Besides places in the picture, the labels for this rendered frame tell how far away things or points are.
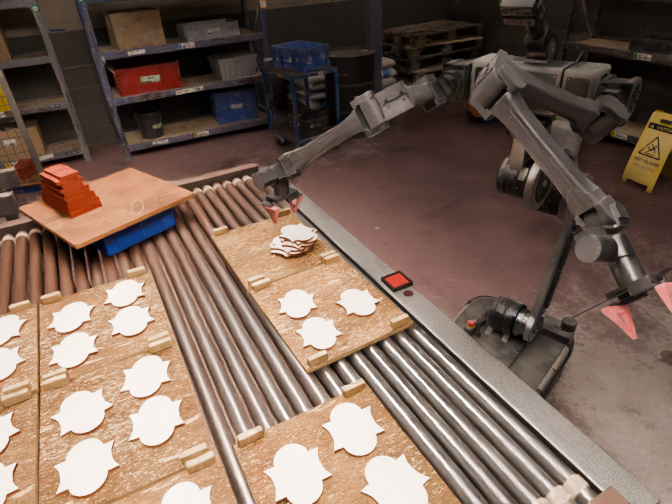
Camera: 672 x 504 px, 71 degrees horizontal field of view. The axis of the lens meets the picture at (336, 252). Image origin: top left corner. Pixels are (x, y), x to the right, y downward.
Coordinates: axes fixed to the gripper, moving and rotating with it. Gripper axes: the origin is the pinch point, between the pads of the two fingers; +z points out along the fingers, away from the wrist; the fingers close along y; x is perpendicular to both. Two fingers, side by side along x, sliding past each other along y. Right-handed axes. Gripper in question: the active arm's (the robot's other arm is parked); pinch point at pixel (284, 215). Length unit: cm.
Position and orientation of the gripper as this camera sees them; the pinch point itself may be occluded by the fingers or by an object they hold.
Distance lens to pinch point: 172.0
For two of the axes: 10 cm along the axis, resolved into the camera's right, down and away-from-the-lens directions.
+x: 7.7, 3.3, -5.5
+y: -6.4, 4.4, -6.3
